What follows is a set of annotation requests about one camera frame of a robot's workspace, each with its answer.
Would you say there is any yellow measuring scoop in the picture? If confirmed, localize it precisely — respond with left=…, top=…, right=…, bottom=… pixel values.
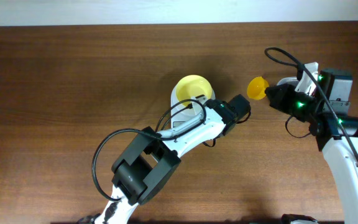
left=247, top=77, right=269, bottom=100

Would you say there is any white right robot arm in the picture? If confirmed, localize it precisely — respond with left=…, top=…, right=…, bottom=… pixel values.
left=265, top=68, right=358, bottom=223

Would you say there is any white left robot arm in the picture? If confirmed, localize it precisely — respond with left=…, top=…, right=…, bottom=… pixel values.
left=79, top=95, right=251, bottom=223

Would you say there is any yellow plastic bowl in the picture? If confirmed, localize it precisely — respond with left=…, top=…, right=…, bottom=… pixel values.
left=171, top=75, right=213, bottom=105

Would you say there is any white digital kitchen scale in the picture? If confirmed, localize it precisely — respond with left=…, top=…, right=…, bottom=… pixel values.
left=170, top=90, right=216, bottom=128

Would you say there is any clear plastic container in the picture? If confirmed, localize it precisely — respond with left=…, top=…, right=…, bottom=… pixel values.
left=277, top=77, right=300, bottom=87

